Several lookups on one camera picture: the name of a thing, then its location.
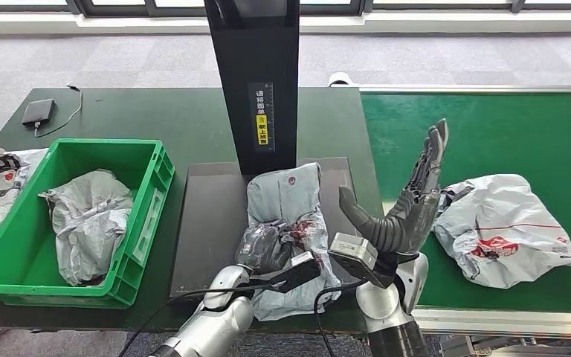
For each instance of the green plastic crate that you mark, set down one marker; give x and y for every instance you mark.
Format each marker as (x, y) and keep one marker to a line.
(19, 266)

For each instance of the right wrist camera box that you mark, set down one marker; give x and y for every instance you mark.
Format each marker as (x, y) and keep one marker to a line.
(354, 249)

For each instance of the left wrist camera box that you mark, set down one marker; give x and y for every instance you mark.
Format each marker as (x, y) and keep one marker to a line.
(298, 273)

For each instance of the plain grey parcel bag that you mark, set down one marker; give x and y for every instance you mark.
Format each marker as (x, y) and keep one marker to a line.
(88, 222)

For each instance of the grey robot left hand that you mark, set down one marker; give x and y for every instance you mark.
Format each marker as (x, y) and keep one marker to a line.
(263, 249)

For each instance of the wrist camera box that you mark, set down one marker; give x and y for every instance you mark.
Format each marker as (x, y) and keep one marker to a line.
(298, 273)
(354, 249)

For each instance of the dark window frame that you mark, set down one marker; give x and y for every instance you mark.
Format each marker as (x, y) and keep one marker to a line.
(118, 9)

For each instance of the grey parcel bag red print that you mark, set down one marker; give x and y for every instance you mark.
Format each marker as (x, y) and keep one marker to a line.
(285, 197)

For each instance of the green conveyor belt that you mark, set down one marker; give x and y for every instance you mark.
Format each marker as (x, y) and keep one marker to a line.
(512, 133)

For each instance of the white parcel bag red logo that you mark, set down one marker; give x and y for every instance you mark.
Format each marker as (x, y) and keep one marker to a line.
(512, 212)

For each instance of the yellow black instruction label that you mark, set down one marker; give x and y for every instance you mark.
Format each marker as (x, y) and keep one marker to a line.
(262, 129)

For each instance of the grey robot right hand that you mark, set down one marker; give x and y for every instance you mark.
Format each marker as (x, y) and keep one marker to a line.
(408, 226)

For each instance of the black power bank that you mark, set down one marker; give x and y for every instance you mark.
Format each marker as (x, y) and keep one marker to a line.
(38, 111)

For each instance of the black inbound scanner machine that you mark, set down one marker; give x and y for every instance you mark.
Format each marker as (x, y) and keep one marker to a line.
(211, 222)

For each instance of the dark green table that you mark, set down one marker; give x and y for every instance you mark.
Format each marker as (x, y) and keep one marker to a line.
(167, 113)

